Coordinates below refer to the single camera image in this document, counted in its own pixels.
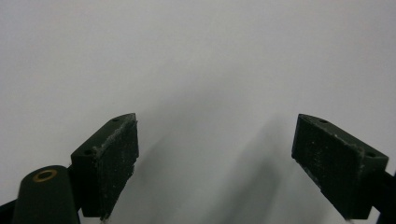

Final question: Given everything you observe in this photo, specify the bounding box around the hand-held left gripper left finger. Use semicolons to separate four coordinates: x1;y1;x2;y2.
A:
70;112;140;220

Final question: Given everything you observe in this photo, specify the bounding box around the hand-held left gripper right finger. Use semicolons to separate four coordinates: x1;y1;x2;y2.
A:
290;113;390;220

